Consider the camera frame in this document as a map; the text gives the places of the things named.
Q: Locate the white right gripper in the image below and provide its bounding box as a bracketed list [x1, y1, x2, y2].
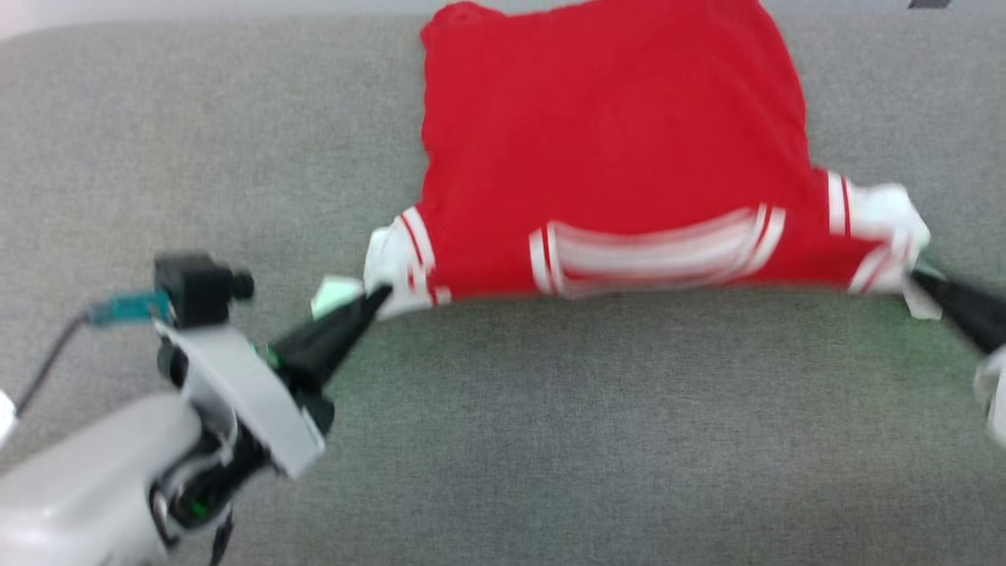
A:
[914, 270, 1006, 450]

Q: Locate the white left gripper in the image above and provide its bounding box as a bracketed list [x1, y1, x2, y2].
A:
[156, 285, 393, 480]

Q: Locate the red basketball jersey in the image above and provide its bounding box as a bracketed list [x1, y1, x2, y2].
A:
[312, 0, 944, 321]

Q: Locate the grey fabric sofa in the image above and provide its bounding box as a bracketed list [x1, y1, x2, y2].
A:
[0, 0, 1006, 566]

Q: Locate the black cable with teal plug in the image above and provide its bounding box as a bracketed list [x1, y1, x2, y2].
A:
[14, 290, 172, 419]

